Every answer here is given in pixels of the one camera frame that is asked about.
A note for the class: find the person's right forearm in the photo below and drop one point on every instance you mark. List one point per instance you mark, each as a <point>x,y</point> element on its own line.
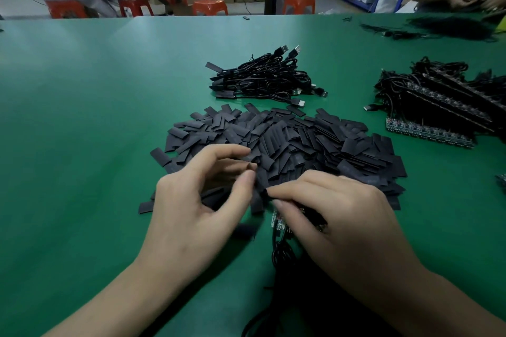
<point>431,305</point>

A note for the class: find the person's right thumb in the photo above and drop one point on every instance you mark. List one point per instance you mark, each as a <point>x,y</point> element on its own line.
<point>290,216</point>

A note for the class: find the person's left hand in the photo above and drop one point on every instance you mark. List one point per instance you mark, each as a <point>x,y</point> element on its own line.
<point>185,222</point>

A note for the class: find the pile of black flat sleeves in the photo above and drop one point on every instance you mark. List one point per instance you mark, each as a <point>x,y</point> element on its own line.
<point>300,143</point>

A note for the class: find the person's right hand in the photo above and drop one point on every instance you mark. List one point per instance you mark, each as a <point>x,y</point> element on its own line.
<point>355,230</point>

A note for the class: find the person's left forearm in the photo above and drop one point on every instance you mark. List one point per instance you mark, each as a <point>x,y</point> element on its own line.
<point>114,305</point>

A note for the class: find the single black heat-shrink sleeve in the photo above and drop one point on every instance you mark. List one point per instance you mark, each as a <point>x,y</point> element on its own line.
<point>262,184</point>

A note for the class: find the heap of black ties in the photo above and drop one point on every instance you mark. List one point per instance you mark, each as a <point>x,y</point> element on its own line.
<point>454,28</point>

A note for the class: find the person's left thumb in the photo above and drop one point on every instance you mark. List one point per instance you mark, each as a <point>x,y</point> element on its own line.
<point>239,200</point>

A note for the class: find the yellow object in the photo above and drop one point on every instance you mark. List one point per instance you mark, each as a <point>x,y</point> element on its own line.
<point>501,25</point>

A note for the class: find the person's left middle finger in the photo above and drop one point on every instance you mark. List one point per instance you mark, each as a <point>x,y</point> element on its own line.
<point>239,166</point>

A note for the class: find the heap of circuit board strips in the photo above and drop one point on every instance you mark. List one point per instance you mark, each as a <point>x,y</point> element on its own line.
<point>438,107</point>

